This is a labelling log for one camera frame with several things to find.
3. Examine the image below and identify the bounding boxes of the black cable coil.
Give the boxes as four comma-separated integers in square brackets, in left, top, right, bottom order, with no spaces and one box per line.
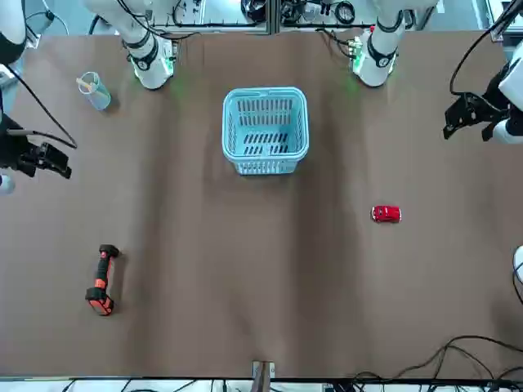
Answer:
[240,0,267,21]
[333,0,357,24]

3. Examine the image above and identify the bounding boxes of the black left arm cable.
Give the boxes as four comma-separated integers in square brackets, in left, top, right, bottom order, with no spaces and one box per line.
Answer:
[449,0,523,97]

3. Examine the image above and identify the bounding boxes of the aluminium camera post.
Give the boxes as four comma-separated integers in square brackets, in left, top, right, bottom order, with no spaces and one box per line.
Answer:
[251,360,276,392]

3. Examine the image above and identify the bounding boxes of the red toy car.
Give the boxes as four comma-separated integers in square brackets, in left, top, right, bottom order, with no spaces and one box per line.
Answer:
[370,204,404,225]

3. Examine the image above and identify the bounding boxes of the clear plastic cup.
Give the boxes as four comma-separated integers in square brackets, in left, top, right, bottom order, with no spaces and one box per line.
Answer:
[76,71,113,112]

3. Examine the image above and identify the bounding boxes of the black orange barcode scanner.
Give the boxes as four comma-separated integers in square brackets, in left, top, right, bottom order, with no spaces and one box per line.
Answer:
[84,243,123,318]

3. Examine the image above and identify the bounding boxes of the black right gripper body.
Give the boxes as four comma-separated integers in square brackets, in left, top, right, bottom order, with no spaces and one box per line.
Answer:
[0,116,33,173]

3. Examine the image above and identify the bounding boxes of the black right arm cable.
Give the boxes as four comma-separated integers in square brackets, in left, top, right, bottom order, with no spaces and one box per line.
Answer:
[0,64,78,150]

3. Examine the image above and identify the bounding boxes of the black table cable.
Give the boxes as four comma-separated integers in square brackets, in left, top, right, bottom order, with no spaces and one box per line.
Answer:
[353,335,523,385]

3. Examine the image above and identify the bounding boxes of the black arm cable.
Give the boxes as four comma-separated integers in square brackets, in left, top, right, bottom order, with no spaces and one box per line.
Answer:
[449,0,523,97]
[0,64,78,150]

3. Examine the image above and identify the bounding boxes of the aluminium frame post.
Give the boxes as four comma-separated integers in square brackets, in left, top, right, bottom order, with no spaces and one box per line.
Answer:
[264,0,284,36]

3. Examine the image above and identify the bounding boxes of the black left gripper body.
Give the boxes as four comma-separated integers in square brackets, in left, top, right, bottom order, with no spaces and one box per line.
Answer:
[481,69,512,124]

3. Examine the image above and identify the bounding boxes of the black lamp cable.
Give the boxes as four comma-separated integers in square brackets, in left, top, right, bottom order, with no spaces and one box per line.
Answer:
[510,261,523,305]

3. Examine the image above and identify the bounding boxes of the blue plastic basket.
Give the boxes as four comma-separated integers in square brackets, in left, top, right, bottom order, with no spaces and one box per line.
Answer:
[221,86,310,177]

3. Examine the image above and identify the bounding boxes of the white desk lamp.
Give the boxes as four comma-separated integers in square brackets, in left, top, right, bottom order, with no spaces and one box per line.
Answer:
[512,244,523,284]

